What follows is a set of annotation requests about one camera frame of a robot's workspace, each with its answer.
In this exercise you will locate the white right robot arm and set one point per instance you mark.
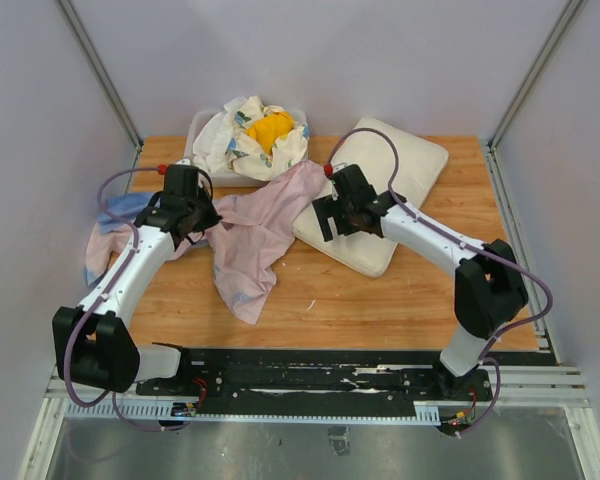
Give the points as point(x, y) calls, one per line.
point(488, 287)

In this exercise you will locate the aluminium frame post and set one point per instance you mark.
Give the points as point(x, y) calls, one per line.
point(555, 37)
point(86, 45)

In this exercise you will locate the left aluminium frame post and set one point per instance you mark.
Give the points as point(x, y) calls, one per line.
point(86, 45)

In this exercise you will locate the right aluminium frame post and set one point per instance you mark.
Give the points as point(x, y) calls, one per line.
point(555, 37)

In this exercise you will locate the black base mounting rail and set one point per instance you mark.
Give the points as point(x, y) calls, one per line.
point(312, 383)

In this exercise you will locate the white crumpled cloth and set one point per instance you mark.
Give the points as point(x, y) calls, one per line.
point(210, 147)

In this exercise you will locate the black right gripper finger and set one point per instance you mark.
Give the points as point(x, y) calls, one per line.
point(327, 208)
point(348, 224)

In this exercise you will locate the pink blue printed pillowcase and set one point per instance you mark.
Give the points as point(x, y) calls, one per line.
point(255, 232)

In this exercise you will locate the cream floral printed cloth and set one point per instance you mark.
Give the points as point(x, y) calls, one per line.
point(246, 157)

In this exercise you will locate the yellow orange cloth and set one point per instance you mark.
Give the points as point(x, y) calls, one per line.
point(268, 129)

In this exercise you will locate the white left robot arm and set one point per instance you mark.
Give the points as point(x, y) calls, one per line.
point(92, 340)

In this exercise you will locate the cream white pillow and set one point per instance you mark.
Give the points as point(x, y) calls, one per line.
point(388, 157)

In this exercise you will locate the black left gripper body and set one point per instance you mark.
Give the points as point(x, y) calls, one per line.
point(203, 209)

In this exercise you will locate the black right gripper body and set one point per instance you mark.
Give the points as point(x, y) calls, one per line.
point(348, 209)

